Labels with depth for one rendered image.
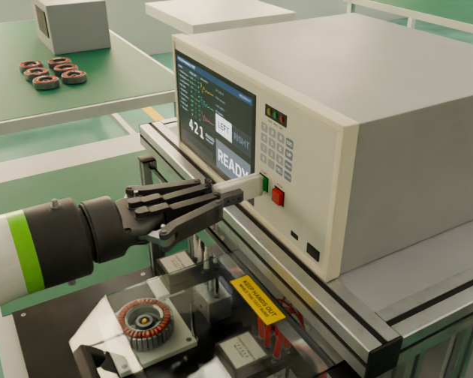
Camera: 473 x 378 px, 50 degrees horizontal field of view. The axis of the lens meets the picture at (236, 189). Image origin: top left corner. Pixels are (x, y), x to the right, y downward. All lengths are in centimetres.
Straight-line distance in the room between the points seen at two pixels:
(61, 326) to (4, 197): 62
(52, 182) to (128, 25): 404
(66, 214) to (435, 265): 45
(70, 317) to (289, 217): 61
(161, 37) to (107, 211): 518
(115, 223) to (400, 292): 34
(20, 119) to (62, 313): 119
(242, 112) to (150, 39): 501
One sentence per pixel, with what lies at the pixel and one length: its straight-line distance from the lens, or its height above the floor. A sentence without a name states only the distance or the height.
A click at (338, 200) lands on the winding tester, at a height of 123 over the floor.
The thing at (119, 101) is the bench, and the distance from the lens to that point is 226.
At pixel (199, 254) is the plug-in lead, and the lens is 98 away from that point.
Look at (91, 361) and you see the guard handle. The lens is 63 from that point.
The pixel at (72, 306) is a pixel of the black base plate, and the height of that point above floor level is 77.
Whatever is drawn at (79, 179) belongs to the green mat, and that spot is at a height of 75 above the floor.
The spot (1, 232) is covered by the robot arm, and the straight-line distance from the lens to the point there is 57.
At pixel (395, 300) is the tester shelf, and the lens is 63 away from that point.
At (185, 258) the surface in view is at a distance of 98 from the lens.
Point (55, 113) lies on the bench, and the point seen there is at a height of 75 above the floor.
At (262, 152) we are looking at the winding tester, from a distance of 67.
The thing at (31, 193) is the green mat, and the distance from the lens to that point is 162.
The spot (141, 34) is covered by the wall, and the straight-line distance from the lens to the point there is 564.
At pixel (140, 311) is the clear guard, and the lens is 67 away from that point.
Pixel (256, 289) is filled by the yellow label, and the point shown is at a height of 107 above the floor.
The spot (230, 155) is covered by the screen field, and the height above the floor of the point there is 118.
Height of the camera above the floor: 152
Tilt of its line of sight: 30 degrees down
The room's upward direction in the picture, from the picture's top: straight up
